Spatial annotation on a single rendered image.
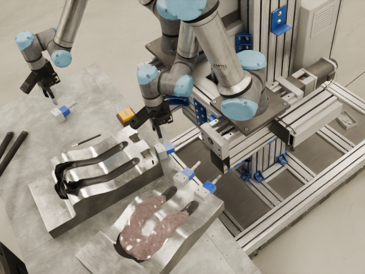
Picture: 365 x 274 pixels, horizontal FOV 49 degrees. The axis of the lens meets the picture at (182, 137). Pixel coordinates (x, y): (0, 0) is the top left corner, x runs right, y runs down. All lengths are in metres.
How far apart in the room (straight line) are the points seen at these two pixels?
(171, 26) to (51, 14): 2.84
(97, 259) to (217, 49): 0.80
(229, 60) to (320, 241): 1.46
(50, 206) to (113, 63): 2.09
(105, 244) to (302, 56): 1.13
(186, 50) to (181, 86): 0.13
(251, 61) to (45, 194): 0.96
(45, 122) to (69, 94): 0.20
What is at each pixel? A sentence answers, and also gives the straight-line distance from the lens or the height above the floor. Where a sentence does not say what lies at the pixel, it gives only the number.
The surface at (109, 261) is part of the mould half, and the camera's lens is 1.44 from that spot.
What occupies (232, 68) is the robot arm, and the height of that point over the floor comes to 1.36.
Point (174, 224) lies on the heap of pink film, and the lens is 1.44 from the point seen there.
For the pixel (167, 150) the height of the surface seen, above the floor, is 0.84.
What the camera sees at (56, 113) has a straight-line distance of 2.02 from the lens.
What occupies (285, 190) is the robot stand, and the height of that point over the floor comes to 0.21.
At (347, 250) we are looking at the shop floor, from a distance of 2.44.
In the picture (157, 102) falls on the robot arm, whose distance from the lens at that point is 1.47.
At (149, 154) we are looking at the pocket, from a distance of 1.69.
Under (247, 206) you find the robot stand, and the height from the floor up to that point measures 0.21.
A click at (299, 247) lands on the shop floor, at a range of 2.40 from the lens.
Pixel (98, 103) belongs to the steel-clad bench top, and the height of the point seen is 0.80.
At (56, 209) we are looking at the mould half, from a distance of 1.67.
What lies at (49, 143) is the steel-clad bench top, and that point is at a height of 0.80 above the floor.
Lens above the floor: 2.18
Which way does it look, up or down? 50 degrees down
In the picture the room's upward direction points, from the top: 11 degrees counter-clockwise
